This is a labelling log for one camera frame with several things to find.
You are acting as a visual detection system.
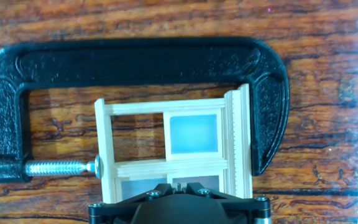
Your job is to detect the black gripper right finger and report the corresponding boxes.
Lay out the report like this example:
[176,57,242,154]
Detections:
[180,182,272,224]

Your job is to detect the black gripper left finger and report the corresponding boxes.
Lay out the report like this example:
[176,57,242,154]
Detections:
[88,182,178,224]

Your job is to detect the wooden frosted window sash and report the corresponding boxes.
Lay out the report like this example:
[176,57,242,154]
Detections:
[115,174,169,203]
[166,169,228,197]
[162,108,226,162]

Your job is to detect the wood-grain table mat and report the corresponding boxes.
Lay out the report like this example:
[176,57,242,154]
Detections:
[0,0,358,224]

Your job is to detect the black metal C-clamp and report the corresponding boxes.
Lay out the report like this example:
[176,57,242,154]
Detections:
[0,37,291,185]

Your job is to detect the miniature wooden window frame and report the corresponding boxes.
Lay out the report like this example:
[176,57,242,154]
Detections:
[94,83,254,205]

